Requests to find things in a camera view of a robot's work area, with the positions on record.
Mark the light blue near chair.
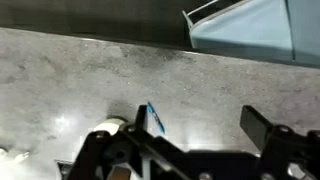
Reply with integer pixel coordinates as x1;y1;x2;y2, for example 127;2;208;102
183;0;320;67

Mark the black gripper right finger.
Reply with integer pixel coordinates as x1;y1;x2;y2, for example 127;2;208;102
240;105;273;150

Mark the white bowl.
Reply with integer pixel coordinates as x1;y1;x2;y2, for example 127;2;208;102
94;117;126;135

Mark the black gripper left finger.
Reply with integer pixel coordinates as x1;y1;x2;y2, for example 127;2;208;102
135;105;147;130

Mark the blue pen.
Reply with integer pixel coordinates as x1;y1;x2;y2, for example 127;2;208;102
147;102;165;134

